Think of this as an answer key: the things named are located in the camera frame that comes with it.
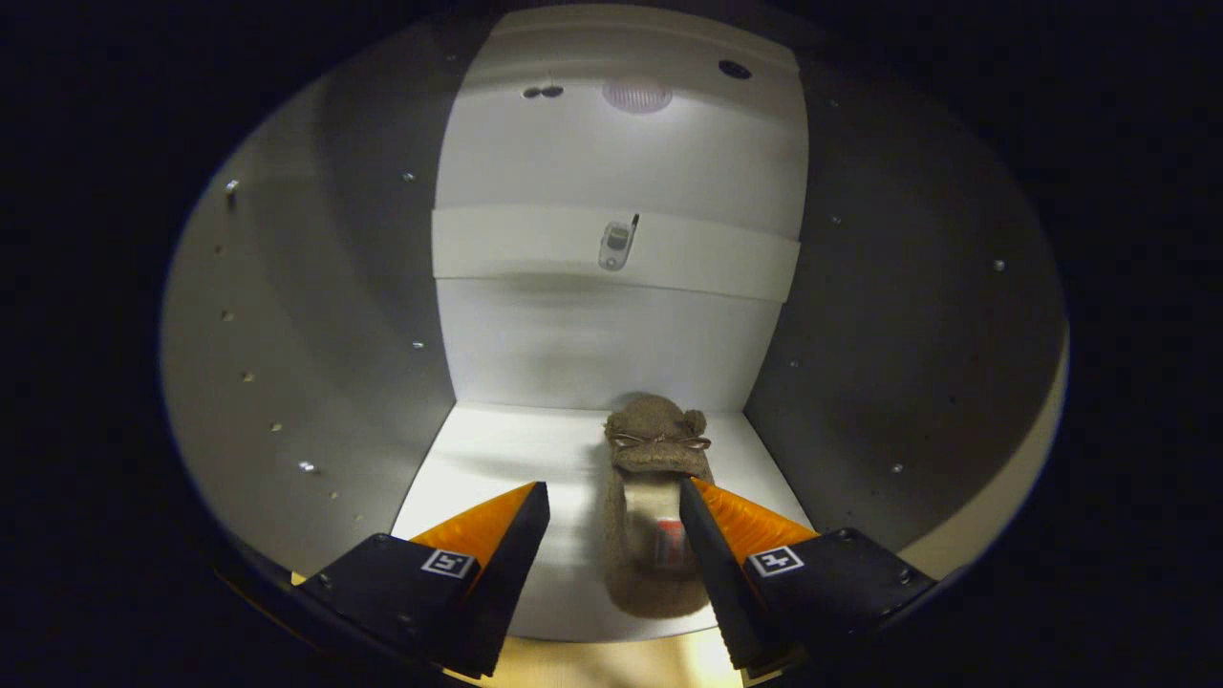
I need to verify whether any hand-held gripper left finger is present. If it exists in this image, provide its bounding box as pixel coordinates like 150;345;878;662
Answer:
296;481;552;679

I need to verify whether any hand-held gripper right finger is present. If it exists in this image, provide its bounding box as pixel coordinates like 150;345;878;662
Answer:
676;476;939;670

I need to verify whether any brown fuzzy shoe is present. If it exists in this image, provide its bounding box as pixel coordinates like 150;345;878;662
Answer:
602;394;716;619

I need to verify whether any grey shoe cabinet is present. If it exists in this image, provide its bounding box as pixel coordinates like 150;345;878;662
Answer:
158;0;1066;643

